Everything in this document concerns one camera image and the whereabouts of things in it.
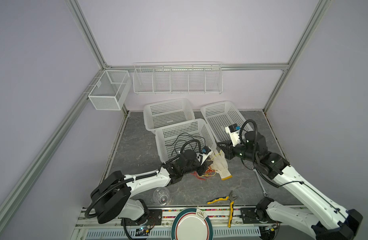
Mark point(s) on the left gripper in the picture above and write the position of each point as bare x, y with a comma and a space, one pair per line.
204, 166

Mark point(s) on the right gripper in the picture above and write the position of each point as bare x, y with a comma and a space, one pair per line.
228, 150

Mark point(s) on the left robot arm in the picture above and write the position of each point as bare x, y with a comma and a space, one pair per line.
112, 198

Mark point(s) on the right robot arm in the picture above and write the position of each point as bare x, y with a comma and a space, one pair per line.
327, 220

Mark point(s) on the white work glove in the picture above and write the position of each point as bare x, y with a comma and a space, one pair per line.
220, 165

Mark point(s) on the front middle white basket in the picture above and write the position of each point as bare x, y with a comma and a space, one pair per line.
170, 139

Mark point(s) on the white basket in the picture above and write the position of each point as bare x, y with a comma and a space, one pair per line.
165, 113
170, 139
220, 115

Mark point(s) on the right white basket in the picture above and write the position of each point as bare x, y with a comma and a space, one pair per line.
220, 115

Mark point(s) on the clear plastic cup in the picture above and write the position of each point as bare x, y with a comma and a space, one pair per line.
161, 196

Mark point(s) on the white green rimmed plate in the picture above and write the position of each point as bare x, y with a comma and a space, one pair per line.
192, 224

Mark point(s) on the silver wrench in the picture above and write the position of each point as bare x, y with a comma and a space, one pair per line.
261, 183

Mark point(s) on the back left white basket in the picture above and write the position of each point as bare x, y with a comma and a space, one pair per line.
165, 113

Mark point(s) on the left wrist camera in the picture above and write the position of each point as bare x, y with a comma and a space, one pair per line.
203, 155

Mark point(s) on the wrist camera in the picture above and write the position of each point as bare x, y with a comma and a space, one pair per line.
203, 155
234, 133

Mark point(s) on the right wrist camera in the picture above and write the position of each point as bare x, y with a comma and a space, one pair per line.
234, 133

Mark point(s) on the white wire wall rack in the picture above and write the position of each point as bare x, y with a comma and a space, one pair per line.
178, 78

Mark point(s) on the white mesh wall box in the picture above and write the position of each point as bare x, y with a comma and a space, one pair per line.
110, 90

